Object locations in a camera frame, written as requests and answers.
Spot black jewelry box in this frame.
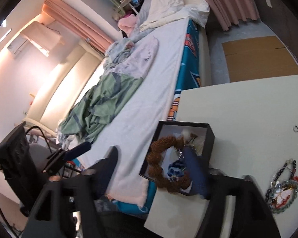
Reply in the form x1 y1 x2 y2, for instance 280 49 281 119
139 121 215 196

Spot brown rudraksha bead bracelet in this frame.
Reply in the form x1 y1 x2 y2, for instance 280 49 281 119
146 131 201 194

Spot green and black bead bracelet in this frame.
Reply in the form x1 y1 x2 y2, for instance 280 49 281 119
265 158 298 204

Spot green agate bead bracelet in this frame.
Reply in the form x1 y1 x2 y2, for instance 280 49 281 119
265 178 298 214

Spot red string bracelet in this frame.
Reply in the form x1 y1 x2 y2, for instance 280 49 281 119
273 175 298 209

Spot blue stitch charm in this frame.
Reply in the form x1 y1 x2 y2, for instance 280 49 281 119
167 160 186 182

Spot green striped cloth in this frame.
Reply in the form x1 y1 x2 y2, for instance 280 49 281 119
57 72 144 143

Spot white printed shirt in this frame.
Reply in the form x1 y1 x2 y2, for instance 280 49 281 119
108 36 159 79

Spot cardboard sheet on floor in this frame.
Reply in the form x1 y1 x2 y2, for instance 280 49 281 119
222 36 298 82

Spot left pink curtain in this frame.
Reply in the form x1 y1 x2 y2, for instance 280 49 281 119
42 0 113 53

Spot pink curtain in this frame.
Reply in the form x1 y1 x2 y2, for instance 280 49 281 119
205 0 260 31
42 0 113 53

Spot pink plush toy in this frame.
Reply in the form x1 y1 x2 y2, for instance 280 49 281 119
118 14 138 36

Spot bed with white blanket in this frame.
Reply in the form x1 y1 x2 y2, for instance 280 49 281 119
22 17 213 215

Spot white duvet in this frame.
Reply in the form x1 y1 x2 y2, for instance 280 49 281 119
129 0 210 36

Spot wall air conditioner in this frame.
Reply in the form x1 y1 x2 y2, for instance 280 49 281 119
7 35 29 58

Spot white wall socket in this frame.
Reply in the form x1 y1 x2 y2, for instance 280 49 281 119
265 0 273 8

